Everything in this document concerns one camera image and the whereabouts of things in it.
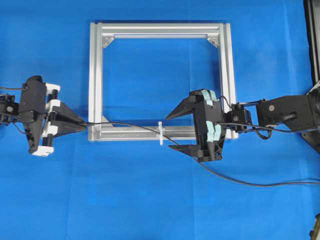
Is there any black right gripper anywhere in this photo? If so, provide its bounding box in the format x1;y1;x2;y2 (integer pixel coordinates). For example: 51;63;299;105
165;89;226;163

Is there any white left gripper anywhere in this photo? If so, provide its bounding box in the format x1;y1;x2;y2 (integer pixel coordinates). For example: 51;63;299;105
32;83;87;157

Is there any black USB cable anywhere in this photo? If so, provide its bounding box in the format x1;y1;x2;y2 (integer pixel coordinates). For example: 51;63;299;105
83;121;320;187

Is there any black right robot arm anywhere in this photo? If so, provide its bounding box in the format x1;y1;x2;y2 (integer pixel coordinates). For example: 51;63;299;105
166;88;320;163

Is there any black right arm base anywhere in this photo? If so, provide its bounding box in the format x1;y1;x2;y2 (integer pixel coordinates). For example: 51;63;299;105
301;0;320;154

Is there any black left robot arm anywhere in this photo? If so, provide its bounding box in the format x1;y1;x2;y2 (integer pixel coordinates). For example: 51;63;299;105
0;76;87;157

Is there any white string loop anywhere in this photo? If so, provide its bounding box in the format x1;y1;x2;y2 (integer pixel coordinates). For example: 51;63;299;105
156;121;166;146

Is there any aluminium extrusion frame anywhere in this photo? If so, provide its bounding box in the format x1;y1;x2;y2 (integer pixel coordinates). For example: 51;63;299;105
88;21;236;142

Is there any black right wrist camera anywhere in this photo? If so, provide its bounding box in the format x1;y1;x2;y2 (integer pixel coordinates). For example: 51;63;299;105
225;104;252;133

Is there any black right camera cable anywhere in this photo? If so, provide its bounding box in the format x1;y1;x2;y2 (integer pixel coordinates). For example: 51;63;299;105
218;96;301;140

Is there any black camera cable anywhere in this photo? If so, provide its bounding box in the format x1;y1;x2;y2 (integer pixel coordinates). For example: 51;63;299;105
218;96;301;140
0;83;28;92

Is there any black left camera cable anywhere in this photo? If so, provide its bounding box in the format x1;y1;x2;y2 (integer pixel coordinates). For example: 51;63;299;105
0;83;28;92

